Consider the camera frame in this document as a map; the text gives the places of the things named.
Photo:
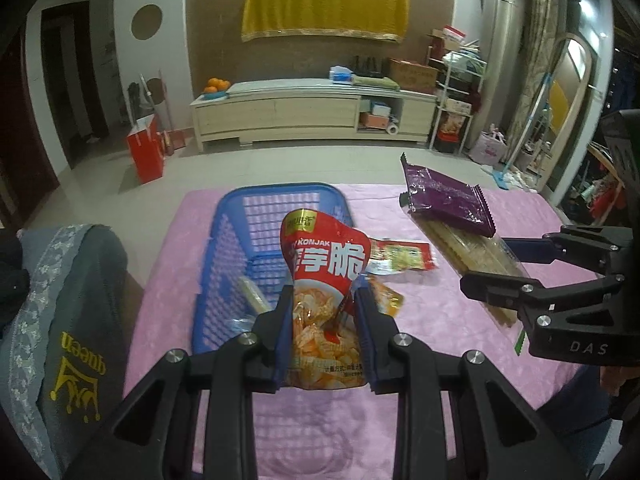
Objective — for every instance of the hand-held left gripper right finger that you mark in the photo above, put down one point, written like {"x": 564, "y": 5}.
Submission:
{"x": 367, "y": 340}

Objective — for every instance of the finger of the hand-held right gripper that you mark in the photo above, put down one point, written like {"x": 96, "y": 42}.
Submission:
{"x": 500, "y": 287}
{"x": 575, "y": 245}

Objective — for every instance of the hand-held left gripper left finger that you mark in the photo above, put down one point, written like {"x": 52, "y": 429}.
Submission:
{"x": 282, "y": 340}

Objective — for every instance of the clear wafer biscuit pack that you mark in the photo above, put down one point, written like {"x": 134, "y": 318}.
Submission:
{"x": 470, "y": 252}

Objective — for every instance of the red orange konjac snack packet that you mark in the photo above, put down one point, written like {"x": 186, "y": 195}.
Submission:
{"x": 320, "y": 260}

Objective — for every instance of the purple snack packet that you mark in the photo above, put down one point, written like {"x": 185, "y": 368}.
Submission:
{"x": 445, "y": 200}

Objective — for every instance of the blue plastic basket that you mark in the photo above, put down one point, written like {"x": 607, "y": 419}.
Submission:
{"x": 225, "y": 240}

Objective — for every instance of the pale yellow snack packet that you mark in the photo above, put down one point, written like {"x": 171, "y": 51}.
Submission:
{"x": 252, "y": 294}

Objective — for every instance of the wooden clothes rack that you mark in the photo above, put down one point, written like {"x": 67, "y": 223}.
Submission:
{"x": 600, "y": 180}

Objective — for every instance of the pink tablecloth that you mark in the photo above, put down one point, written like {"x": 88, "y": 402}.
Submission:
{"x": 450, "y": 360}

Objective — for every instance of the red white snack pack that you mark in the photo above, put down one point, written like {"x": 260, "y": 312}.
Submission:
{"x": 405, "y": 257}

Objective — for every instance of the pink gift bag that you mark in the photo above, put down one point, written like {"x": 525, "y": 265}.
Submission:
{"x": 489, "y": 147}

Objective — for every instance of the arched floor mirror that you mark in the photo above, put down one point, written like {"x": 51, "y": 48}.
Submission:
{"x": 565, "y": 110}

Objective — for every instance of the red snack bag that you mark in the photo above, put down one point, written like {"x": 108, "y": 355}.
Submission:
{"x": 452, "y": 132}

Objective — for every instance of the white metal rack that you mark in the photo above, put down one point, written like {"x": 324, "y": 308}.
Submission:
{"x": 460, "y": 95}

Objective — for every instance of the paper roll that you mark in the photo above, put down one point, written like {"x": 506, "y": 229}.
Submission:
{"x": 393, "y": 128}

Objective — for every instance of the standing air conditioner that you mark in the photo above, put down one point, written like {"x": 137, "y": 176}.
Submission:
{"x": 500, "y": 50}

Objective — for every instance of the grey crown print seat cover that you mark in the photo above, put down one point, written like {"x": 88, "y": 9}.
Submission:
{"x": 75, "y": 310}

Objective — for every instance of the boxes in cabinet shelf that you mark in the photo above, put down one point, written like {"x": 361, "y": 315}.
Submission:
{"x": 375, "y": 115}

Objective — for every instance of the patterned curtain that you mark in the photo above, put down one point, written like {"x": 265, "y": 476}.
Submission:
{"x": 537, "y": 35}

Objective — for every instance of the cardboard box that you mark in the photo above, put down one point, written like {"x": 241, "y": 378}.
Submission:
{"x": 412, "y": 76}

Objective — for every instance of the beige tv cabinet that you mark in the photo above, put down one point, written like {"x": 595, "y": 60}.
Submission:
{"x": 280, "y": 110}

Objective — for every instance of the red paper bag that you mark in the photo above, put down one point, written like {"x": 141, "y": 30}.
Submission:
{"x": 145, "y": 152}

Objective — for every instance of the red white box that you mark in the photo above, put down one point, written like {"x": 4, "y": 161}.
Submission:
{"x": 454, "y": 39}

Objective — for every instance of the green folded cloth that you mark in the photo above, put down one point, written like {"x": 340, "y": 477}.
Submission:
{"x": 375, "y": 82}

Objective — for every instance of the broom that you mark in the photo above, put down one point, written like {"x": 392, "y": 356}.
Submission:
{"x": 170, "y": 125}

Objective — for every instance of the blue plate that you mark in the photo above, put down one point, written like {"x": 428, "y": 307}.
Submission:
{"x": 214, "y": 95}

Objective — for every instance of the black router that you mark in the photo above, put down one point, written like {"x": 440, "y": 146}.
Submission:
{"x": 367, "y": 67}

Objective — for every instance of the pile of oranges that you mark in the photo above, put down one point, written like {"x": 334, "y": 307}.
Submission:
{"x": 217, "y": 85}

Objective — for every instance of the blue tissue box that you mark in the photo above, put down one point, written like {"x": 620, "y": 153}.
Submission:
{"x": 341, "y": 76}

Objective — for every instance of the black cloth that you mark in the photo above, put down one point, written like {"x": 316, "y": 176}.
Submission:
{"x": 10, "y": 280}

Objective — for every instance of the dark wooden door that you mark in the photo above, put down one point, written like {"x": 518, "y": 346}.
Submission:
{"x": 75, "y": 85}
{"x": 25, "y": 160}

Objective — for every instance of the yellow cloth cover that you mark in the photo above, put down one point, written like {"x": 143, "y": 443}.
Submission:
{"x": 325, "y": 2}

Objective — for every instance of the round brown wall decoration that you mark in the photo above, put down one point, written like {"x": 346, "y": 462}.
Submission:
{"x": 147, "y": 21}

